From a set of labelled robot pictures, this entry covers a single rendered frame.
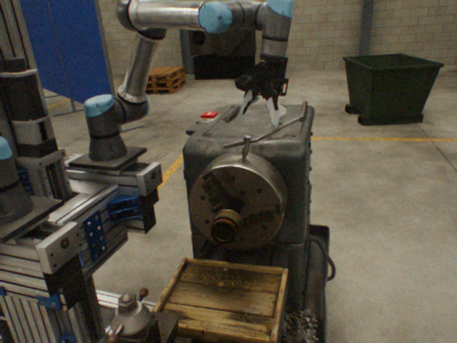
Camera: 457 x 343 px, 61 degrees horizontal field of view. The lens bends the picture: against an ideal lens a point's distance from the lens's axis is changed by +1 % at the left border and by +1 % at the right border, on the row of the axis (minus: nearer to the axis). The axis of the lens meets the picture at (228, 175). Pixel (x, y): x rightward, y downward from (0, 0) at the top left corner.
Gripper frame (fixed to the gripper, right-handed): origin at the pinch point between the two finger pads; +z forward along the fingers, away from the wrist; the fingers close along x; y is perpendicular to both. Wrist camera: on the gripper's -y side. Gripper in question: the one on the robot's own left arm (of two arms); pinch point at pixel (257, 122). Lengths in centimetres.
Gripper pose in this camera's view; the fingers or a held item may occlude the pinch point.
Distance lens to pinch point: 119.7
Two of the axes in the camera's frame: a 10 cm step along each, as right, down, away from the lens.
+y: 7.6, -2.1, 6.2
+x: -6.5, -4.0, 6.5
